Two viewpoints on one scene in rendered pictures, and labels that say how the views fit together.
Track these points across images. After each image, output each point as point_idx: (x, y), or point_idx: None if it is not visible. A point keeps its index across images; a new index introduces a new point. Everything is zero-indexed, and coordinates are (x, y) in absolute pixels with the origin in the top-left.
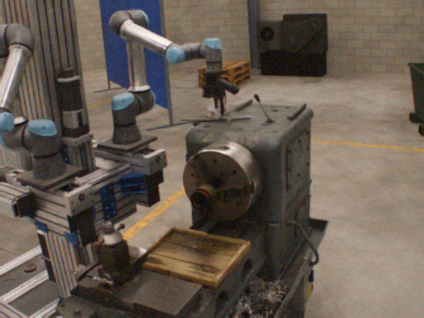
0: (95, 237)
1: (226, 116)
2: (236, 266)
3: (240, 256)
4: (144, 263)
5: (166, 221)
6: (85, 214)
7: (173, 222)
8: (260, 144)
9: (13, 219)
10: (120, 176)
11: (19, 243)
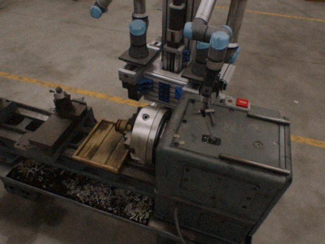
0: (137, 100)
1: (227, 109)
2: (103, 169)
3: (102, 167)
4: (96, 123)
5: (302, 151)
6: (132, 85)
7: (303, 156)
8: (161, 138)
9: (255, 72)
10: (176, 86)
11: (233, 85)
